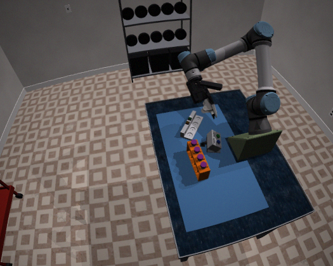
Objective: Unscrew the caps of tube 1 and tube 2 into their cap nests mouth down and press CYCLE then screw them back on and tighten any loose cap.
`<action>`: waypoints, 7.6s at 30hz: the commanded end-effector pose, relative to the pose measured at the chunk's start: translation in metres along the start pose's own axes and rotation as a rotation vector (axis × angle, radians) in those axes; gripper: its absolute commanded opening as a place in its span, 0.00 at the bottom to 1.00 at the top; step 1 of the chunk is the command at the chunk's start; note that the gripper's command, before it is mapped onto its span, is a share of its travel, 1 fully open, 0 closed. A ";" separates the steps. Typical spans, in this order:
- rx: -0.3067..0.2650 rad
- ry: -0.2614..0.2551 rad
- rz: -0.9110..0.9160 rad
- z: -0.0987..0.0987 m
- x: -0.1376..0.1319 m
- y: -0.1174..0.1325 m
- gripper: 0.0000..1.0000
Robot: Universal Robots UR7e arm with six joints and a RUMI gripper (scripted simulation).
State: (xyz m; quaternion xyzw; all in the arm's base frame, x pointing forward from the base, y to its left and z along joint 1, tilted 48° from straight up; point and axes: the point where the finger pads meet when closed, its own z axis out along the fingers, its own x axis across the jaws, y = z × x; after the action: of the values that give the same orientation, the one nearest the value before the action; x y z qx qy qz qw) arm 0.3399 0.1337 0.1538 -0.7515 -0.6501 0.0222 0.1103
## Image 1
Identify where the blue flat work mat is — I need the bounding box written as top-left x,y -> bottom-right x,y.
156,104 -> 269,232

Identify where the white button housing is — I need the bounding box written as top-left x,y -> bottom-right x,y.
200,130 -> 221,153

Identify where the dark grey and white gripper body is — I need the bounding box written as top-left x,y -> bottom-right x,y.
186,76 -> 208,104

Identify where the orange tube rack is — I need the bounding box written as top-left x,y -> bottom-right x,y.
186,141 -> 211,181

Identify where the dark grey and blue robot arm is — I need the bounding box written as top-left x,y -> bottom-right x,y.
178,21 -> 280,135

